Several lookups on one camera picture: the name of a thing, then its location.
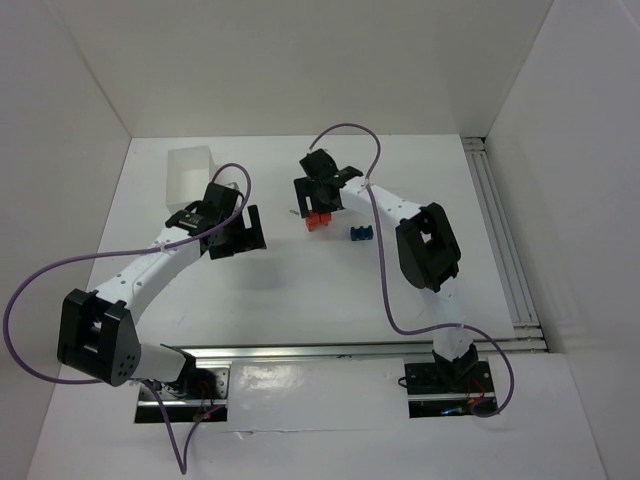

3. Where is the red arch block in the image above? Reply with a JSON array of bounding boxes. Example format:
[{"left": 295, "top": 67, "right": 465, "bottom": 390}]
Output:
[{"left": 317, "top": 213, "right": 332, "bottom": 226}]

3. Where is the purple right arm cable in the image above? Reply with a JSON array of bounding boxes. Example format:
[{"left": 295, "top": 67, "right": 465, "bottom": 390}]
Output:
[{"left": 308, "top": 123, "right": 516, "bottom": 417}]

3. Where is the aluminium front rail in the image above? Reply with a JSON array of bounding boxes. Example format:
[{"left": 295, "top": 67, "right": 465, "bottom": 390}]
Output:
[{"left": 74, "top": 339, "right": 546, "bottom": 369}]

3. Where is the blue double arch block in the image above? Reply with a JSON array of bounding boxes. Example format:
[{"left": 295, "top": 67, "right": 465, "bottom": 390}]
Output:
[{"left": 349, "top": 225, "right": 374, "bottom": 242}]

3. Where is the white plastic box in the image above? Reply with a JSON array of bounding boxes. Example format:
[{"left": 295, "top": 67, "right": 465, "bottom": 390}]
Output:
[{"left": 165, "top": 146, "right": 229, "bottom": 214}]

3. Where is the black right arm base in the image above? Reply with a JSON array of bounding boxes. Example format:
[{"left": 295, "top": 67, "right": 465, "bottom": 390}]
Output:
[{"left": 397, "top": 361, "right": 498, "bottom": 419}]

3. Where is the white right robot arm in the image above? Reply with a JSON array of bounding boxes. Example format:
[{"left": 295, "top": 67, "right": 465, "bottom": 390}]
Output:
[{"left": 293, "top": 149, "right": 478, "bottom": 387}]

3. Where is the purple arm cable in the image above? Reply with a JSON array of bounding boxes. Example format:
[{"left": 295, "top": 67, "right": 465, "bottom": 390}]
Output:
[
  {"left": 308, "top": 123, "right": 516, "bottom": 417},
  {"left": 3, "top": 163, "right": 252, "bottom": 476}
]

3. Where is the aluminium side rail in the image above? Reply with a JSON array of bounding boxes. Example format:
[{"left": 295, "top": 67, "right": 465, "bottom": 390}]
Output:
[{"left": 461, "top": 137, "right": 548, "bottom": 352}]

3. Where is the red square block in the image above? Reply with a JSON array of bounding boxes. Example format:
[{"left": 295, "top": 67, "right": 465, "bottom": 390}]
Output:
[{"left": 305, "top": 212, "right": 323, "bottom": 232}]

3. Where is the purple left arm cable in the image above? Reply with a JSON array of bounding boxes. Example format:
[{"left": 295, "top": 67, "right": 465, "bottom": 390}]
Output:
[{"left": 3, "top": 163, "right": 252, "bottom": 476}]

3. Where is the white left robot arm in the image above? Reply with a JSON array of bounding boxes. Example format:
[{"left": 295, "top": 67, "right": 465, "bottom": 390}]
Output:
[{"left": 57, "top": 182, "right": 266, "bottom": 395}]

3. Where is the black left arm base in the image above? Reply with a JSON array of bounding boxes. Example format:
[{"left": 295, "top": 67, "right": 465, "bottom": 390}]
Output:
[{"left": 134, "top": 364, "right": 231, "bottom": 424}]

